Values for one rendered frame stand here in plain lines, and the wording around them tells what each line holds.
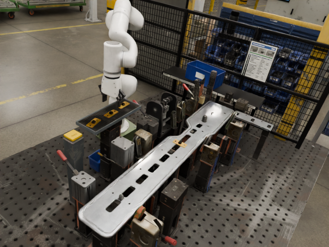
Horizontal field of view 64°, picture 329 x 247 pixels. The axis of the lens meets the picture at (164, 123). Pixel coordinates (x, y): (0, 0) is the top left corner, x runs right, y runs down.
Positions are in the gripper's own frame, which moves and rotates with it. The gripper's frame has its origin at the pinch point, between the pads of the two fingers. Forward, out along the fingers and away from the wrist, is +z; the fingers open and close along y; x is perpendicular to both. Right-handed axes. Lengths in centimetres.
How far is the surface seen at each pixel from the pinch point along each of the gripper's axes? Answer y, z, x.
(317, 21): 85, 23, 700
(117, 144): 15.2, 12.2, -13.5
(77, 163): 1.2, 22.8, -27.0
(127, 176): 26.1, 23.1, -19.1
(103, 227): 35, 23, -47
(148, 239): 53, 22, -42
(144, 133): 18.3, 15.3, 6.7
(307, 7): 49, -3, 706
